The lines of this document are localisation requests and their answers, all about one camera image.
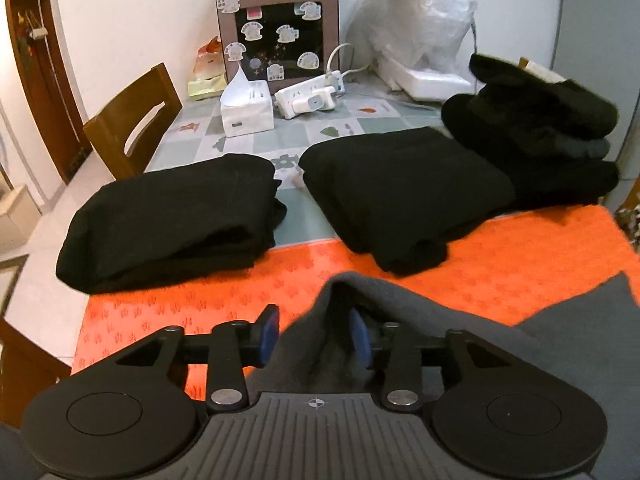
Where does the black white striped garment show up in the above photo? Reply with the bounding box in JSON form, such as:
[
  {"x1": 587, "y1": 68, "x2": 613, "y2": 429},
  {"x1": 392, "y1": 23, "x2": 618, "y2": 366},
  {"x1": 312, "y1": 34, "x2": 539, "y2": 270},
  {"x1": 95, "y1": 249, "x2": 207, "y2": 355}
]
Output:
[{"x1": 614, "y1": 192, "x2": 640, "y2": 253}]

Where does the white charger adapter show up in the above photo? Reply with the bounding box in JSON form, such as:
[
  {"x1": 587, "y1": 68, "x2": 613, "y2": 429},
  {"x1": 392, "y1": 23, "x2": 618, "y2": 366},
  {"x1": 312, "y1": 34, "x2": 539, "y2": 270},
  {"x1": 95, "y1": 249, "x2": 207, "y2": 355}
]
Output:
[{"x1": 292, "y1": 86, "x2": 338, "y2": 113}]

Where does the plastic-wrapped white appliance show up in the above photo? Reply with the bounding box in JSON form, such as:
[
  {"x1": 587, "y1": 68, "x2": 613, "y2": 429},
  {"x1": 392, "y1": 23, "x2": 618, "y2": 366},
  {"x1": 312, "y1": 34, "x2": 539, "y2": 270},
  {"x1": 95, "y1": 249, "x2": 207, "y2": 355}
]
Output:
[{"x1": 345, "y1": 0, "x2": 481, "y2": 68}]

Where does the white tissue box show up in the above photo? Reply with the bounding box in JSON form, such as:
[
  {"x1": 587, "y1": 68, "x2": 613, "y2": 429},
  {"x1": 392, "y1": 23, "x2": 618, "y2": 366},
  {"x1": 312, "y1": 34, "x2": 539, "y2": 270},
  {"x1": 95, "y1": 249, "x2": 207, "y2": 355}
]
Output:
[{"x1": 219, "y1": 60, "x2": 275, "y2": 137}]

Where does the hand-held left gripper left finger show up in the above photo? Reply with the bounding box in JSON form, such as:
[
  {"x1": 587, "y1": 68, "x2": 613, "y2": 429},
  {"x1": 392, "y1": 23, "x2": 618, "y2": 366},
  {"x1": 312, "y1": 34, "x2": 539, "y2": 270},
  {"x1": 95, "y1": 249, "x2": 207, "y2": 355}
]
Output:
[{"x1": 115, "y1": 304, "x2": 280, "y2": 414}]

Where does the beige cardboard box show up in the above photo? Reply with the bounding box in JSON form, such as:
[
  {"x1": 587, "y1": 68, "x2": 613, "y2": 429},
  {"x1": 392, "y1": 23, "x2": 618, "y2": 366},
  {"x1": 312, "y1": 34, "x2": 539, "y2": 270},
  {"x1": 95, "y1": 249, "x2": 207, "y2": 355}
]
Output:
[{"x1": 0, "y1": 185, "x2": 41, "y2": 253}]

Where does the checked patterned tablecloth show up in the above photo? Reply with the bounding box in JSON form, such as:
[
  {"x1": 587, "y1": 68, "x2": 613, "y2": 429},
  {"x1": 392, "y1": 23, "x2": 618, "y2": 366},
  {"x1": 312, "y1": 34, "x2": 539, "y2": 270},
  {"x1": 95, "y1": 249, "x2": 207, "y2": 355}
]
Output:
[{"x1": 142, "y1": 67, "x2": 501, "y2": 248}]

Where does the orange patterned mat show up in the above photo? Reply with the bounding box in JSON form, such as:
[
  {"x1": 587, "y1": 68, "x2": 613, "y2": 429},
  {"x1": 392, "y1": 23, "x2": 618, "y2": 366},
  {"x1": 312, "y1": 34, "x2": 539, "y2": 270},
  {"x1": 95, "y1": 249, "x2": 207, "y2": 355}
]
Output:
[{"x1": 72, "y1": 205, "x2": 640, "y2": 403}]

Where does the dark grey folded garment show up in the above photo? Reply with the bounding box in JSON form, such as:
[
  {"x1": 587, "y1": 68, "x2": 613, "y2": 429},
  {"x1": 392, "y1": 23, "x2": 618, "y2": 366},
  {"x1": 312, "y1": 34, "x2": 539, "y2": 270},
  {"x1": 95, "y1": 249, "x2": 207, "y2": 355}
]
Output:
[{"x1": 545, "y1": 136, "x2": 612, "y2": 162}]

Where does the brown wooden door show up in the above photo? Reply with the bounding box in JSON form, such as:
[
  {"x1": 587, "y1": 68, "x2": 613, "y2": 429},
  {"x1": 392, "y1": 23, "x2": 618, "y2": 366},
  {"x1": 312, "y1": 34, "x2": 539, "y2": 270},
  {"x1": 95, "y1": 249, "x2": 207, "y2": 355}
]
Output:
[{"x1": 2, "y1": 0, "x2": 93, "y2": 186}]

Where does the green tissue packet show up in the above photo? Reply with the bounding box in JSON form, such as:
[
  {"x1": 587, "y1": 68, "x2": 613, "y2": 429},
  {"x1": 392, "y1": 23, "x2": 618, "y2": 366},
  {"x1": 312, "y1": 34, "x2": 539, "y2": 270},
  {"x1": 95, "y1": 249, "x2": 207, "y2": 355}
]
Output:
[{"x1": 187, "y1": 74, "x2": 229, "y2": 102}]

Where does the black fleece garment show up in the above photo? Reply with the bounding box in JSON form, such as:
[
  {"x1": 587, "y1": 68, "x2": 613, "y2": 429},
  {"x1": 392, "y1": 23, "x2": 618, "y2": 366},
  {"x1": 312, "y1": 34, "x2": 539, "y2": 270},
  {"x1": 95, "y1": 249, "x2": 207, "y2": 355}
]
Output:
[{"x1": 441, "y1": 52, "x2": 619, "y2": 157}]

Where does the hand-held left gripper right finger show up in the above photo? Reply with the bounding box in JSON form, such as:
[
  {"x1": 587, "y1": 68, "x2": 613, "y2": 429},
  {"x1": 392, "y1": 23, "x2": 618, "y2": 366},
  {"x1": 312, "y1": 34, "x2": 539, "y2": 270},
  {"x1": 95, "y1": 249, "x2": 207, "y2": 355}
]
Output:
[{"x1": 349, "y1": 307, "x2": 512, "y2": 413}]

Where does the white cable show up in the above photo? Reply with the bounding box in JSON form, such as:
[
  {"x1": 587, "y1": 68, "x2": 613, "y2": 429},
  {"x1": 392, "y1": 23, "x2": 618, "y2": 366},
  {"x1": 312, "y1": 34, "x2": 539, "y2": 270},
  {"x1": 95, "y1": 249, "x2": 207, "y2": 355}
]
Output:
[{"x1": 325, "y1": 42, "x2": 381, "y2": 81}]

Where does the white power strip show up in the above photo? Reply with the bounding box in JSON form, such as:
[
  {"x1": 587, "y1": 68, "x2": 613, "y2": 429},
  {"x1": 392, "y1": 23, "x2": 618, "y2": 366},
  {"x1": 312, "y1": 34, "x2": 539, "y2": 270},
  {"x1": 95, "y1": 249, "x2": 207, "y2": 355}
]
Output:
[{"x1": 275, "y1": 71, "x2": 346, "y2": 120}]

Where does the white flat box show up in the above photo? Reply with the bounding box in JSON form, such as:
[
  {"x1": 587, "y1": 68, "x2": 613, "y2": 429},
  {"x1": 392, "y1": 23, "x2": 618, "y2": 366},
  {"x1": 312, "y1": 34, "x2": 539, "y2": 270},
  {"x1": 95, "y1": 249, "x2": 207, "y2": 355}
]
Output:
[{"x1": 376, "y1": 54, "x2": 475, "y2": 102}]

